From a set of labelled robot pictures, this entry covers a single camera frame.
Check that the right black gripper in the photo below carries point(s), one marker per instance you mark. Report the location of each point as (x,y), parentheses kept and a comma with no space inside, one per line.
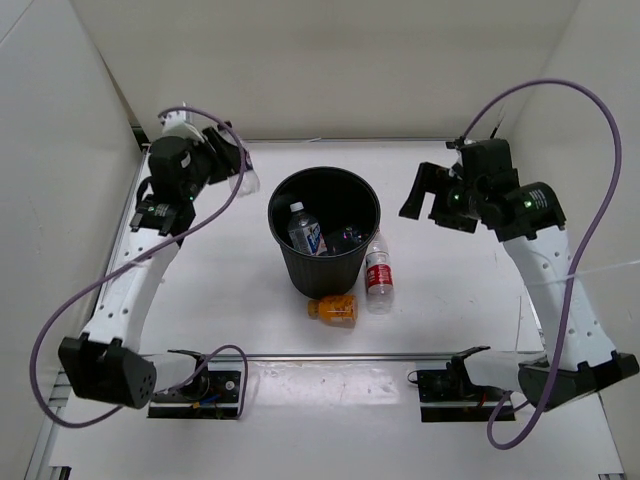
(429,179)

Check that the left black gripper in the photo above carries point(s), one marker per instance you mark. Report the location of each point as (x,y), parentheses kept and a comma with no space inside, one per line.
(226,160)

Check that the clear plastic bottle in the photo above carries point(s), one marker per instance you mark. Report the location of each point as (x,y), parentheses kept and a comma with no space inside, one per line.
(345,240)

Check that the clear bottle white label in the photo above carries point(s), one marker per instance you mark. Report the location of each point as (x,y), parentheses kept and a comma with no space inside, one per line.
(305,232)

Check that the clear bottle blue label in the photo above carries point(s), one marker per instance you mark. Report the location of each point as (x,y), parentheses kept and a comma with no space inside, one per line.
(247,184)

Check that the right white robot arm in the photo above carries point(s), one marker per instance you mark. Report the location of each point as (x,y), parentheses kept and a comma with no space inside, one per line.
(578,355)

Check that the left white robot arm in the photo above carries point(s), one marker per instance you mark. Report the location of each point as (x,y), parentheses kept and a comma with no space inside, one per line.
(104,363)

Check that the black plastic waste bin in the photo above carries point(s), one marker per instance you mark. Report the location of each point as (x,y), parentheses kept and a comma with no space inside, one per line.
(337,198)

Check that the clear bottle red label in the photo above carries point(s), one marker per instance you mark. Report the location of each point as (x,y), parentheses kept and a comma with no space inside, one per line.
(378,277)

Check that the orange juice bottle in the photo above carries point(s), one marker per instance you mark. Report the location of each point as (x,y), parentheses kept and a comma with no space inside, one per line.
(337,311)

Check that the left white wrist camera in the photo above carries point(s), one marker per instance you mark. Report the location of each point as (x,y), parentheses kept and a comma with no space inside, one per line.
(179,123)

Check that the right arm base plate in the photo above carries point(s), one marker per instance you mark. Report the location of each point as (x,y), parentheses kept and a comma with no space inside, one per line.
(442,400)

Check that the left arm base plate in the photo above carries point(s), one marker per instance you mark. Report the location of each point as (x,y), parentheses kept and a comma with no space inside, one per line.
(215,394)

